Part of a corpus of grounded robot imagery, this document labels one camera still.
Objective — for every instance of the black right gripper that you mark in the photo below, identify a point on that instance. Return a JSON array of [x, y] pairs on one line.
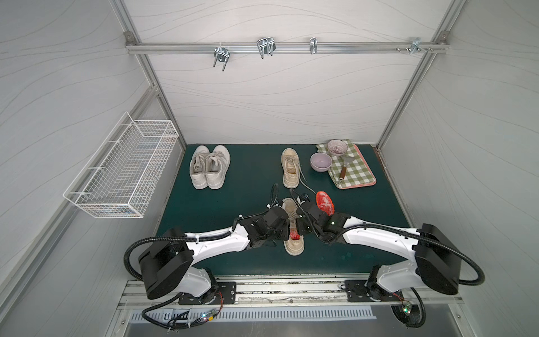
[[304, 222]]

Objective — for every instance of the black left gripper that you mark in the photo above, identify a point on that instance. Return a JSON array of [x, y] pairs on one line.
[[284, 227]]

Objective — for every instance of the beige sneaker with red insole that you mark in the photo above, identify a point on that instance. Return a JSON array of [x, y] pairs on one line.
[[293, 175]]

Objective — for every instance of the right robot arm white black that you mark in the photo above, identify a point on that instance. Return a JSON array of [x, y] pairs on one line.
[[430, 259]]

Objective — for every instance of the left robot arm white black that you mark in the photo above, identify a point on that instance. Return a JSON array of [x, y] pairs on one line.
[[169, 261]]

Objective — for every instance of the green white checkered cloth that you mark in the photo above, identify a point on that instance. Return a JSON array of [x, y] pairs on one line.
[[337, 161]]

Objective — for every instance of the lilac ceramic bowl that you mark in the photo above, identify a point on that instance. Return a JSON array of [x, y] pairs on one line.
[[321, 162]]

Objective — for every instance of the striped small ceramic bowl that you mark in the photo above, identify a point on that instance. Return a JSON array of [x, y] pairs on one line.
[[337, 147]]

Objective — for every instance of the white vent grille strip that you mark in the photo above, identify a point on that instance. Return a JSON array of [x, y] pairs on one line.
[[269, 314]]

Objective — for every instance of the metal hook clamp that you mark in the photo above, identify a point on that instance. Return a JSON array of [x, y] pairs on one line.
[[221, 55], [313, 45], [415, 47], [266, 46]]

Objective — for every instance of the wooden handled metal spatula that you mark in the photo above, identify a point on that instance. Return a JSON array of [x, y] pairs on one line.
[[346, 161]]

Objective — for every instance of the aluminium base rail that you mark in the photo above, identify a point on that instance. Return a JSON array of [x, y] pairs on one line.
[[280, 291]]

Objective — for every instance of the white wire basket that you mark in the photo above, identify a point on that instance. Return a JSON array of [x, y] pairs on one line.
[[121, 176]]

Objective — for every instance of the aluminium top rail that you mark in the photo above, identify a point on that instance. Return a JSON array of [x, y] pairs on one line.
[[292, 48]]

